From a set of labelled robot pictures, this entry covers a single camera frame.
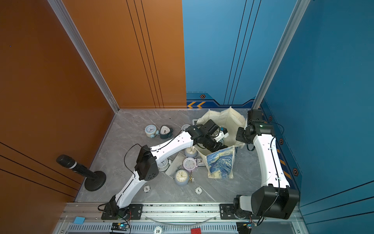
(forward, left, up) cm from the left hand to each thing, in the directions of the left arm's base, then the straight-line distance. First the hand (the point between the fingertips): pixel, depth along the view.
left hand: (225, 151), depth 79 cm
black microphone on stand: (-12, +73, -12) cm, 75 cm away
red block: (-35, +16, -13) cm, 40 cm away
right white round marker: (-17, +15, -14) cm, 27 cm away
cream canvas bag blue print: (-6, +4, -1) cm, 7 cm away
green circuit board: (-33, +54, -16) cm, 65 cm away
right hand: (+6, -9, +6) cm, 12 cm away
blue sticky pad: (-31, +74, -14) cm, 81 cm away
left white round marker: (-16, +44, -15) cm, 49 cm away
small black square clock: (-1, +14, -13) cm, 19 cm away
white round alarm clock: (+24, +25, -10) cm, 36 cm away
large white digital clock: (+29, +17, -9) cm, 35 cm away
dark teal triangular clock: (+20, +37, -10) cm, 44 cm away
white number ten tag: (-35, +33, -8) cm, 49 cm away
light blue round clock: (+22, +48, -11) cm, 54 cm away
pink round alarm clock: (-2, +20, -12) cm, 24 cm away
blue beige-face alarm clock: (-11, +24, -11) cm, 29 cm away
